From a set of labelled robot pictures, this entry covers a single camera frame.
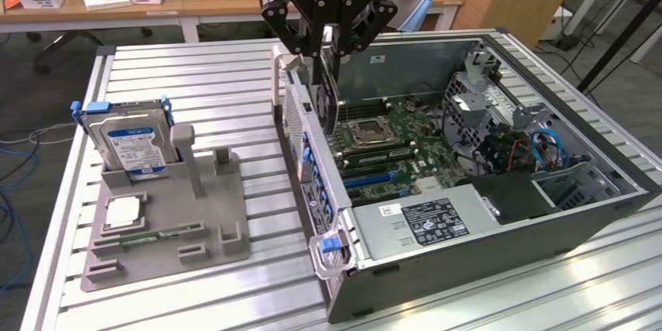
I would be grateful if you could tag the graphics card with metal bracket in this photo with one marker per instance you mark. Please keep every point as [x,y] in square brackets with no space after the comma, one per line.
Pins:
[328,106]

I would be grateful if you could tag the silver drive cage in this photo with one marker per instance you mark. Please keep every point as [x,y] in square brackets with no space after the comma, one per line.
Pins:
[467,104]

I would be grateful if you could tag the CPU socket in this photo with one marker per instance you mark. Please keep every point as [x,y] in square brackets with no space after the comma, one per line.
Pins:
[372,131]

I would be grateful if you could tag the installed dark RAM stick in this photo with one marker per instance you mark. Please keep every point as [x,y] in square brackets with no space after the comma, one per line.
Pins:
[379,154]

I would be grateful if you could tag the green motherboard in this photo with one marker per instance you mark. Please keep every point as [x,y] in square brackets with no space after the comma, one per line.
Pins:
[428,152]

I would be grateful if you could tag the black floor device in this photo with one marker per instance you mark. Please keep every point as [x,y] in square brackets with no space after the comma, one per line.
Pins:
[568,42]

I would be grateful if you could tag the hard disk in blue caddy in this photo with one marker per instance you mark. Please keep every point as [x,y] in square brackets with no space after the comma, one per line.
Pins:
[130,145]

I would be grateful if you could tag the silver chipset heatsink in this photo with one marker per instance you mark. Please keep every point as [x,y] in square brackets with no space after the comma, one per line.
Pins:
[425,184]

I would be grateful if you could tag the black office chair base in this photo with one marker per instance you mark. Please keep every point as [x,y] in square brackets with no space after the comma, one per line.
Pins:
[50,47]

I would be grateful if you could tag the black slanted pole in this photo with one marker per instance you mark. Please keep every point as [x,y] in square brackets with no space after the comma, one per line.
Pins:
[620,42]

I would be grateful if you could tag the grey power supply unit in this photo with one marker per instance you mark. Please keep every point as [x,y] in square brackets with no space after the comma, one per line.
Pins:
[381,230]

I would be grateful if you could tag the blue case latch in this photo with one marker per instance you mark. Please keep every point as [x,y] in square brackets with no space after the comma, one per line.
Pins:
[331,245]

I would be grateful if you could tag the silver CPU chip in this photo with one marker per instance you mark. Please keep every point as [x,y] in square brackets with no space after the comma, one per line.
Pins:
[122,212]

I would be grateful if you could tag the silver disk bay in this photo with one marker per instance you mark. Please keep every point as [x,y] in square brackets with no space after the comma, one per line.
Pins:
[579,187]

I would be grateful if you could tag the grey parts rack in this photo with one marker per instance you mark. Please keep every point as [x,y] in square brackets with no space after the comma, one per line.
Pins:
[165,238]

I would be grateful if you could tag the green RAM stick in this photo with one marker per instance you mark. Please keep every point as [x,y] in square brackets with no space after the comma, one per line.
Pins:
[154,236]

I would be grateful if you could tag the open black PC case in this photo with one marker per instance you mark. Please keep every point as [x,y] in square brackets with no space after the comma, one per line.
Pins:
[464,269]

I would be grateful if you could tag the wooden desk white frame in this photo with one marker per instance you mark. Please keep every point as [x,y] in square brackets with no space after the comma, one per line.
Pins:
[77,17]
[226,1]

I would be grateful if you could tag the white table frame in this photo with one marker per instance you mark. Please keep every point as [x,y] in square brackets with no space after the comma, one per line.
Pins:
[580,9]

